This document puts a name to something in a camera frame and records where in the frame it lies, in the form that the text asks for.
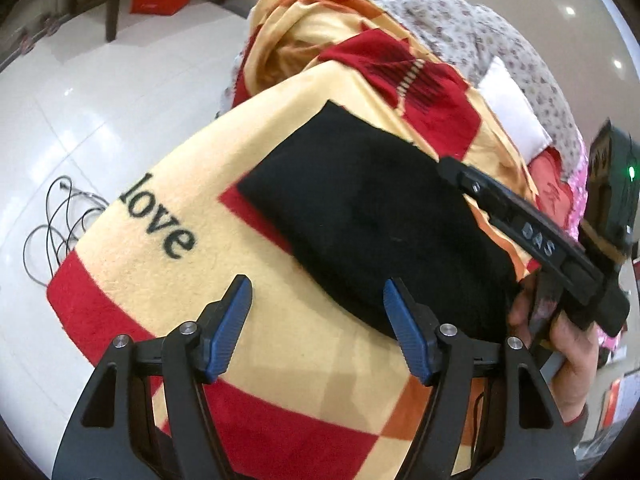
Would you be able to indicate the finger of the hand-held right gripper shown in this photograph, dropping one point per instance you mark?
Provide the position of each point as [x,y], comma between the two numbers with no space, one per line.
[457,172]

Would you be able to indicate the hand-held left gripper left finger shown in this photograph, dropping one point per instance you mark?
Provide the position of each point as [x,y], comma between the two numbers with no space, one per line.
[230,330]

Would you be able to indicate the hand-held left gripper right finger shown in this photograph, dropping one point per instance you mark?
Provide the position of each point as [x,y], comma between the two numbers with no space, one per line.
[405,335]

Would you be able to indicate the black pants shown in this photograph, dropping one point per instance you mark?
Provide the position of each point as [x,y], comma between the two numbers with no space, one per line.
[375,200]

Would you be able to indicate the person's right hand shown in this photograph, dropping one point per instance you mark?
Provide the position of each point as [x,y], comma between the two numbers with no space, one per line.
[575,360]

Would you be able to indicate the pink printed quilt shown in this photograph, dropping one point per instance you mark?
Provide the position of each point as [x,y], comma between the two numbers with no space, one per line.
[580,195]

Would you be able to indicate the red heart cushion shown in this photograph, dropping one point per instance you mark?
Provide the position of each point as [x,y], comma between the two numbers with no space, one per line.
[550,185]

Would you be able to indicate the red orange checked blanket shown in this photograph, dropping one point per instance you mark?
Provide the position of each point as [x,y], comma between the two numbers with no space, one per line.
[310,360]

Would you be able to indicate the white pillow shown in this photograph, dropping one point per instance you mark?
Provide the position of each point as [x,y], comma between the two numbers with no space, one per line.
[510,105]

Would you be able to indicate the grey floral quilt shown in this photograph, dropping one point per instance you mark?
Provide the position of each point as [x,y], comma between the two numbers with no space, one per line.
[475,30]

